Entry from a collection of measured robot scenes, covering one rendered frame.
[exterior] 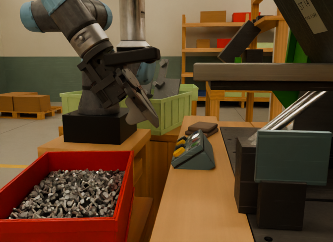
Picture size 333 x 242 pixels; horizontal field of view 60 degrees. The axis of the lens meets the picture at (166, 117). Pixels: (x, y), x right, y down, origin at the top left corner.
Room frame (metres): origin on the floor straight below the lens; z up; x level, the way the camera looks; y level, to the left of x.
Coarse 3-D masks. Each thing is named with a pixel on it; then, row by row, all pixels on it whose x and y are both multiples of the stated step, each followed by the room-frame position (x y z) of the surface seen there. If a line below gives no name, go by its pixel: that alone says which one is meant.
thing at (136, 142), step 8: (136, 136) 1.06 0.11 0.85; (144, 136) 1.08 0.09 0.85; (48, 144) 0.96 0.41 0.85; (56, 144) 0.96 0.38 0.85; (64, 144) 0.96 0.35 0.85; (72, 144) 0.96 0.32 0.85; (80, 144) 0.96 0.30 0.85; (88, 144) 0.96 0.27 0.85; (96, 144) 0.96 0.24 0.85; (104, 144) 0.96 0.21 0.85; (128, 144) 0.96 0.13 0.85; (136, 144) 0.97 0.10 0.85; (144, 144) 1.08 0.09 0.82; (40, 152) 0.93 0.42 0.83; (136, 152) 0.96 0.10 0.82
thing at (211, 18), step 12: (204, 12) 7.15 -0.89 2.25; (216, 12) 7.10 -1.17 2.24; (240, 12) 7.03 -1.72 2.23; (192, 24) 7.04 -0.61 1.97; (204, 24) 7.02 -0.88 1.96; (216, 24) 6.99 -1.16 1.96; (228, 24) 6.96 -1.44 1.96; (240, 24) 6.93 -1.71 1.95; (192, 48) 7.09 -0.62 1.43; (204, 48) 7.06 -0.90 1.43; (216, 48) 7.03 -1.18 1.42; (264, 48) 6.92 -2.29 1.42; (192, 72) 7.20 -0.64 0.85; (204, 96) 7.11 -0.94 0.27; (228, 96) 7.06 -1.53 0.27; (240, 96) 7.02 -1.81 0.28; (264, 96) 6.96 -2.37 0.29
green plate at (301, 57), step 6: (294, 36) 0.56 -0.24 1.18; (288, 42) 0.57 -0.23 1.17; (294, 42) 0.56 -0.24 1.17; (288, 48) 0.57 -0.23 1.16; (294, 48) 0.56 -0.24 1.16; (300, 48) 0.53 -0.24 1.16; (288, 54) 0.57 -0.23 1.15; (294, 54) 0.57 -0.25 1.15; (300, 54) 0.53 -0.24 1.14; (288, 60) 0.57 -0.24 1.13; (294, 60) 0.56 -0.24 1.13; (300, 60) 0.53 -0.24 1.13; (306, 60) 0.50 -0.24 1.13
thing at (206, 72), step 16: (208, 64) 0.32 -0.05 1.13; (224, 64) 0.32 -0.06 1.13; (240, 64) 0.32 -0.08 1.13; (256, 64) 0.32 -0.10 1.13; (272, 64) 0.31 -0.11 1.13; (288, 64) 0.31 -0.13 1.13; (304, 64) 0.31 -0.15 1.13; (320, 64) 0.31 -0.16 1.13; (208, 80) 0.32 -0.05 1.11; (224, 80) 0.32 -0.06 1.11; (240, 80) 0.32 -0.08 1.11; (256, 80) 0.32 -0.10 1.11; (272, 80) 0.31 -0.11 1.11; (288, 80) 0.31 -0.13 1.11; (304, 80) 0.31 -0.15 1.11; (320, 80) 0.31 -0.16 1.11
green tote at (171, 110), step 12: (60, 96) 1.56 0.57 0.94; (72, 96) 1.52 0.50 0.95; (180, 96) 1.51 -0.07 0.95; (72, 108) 1.53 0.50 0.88; (156, 108) 1.31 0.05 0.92; (168, 108) 1.38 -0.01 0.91; (180, 108) 1.52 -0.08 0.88; (168, 120) 1.38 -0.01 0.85; (180, 120) 1.52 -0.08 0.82; (156, 132) 1.31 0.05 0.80
